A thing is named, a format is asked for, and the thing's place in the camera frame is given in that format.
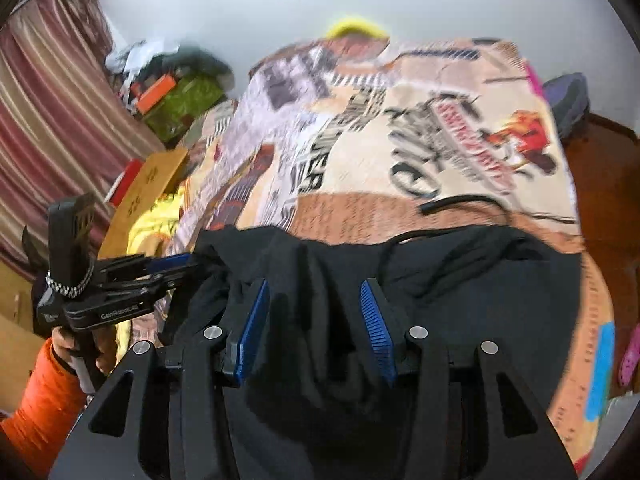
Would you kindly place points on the pink croc shoe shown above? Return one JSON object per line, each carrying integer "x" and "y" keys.
{"x": 630, "y": 359}

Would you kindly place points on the red striped curtain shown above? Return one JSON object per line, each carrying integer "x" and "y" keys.
{"x": 64, "y": 132}

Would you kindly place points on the yellow pillow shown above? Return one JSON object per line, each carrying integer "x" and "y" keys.
{"x": 354, "y": 25}

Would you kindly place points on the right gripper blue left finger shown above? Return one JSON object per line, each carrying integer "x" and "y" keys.
{"x": 244, "y": 321}

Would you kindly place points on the dark green clothes pile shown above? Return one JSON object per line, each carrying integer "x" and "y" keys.
{"x": 193, "y": 59}

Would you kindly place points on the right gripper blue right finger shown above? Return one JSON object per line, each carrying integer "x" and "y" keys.
{"x": 382, "y": 328}

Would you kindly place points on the purple grey backpack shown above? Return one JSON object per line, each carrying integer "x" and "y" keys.
{"x": 568, "y": 98}

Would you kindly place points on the green patterned storage box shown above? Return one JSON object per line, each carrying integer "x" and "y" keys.
{"x": 172, "y": 116}

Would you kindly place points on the newspaper print bed cover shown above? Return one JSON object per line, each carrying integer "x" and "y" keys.
{"x": 354, "y": 140}

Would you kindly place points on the yellow blanket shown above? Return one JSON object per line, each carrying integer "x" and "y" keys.
{"x": 150, "y": 235}

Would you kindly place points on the black zip hoodie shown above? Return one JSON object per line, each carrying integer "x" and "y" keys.
{"x": 485, "y": 314}

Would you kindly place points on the left hand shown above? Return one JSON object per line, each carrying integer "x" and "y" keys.
{"x": 67, "y": 348}

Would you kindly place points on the orange shoe box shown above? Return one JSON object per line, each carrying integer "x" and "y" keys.
{"x": 155, "y": 93}

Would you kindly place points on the red tissue box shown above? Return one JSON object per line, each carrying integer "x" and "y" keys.
{"x": 119, "y": 188}

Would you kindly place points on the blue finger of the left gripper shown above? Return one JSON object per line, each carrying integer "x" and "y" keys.
{"x": 164, "y": 265}

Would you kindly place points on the orange sleeved left forearm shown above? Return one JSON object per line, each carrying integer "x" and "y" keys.
{"x": 35, "y": 433}

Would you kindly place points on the white plastic stool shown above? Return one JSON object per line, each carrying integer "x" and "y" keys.
{"x": 617, "y": 413}

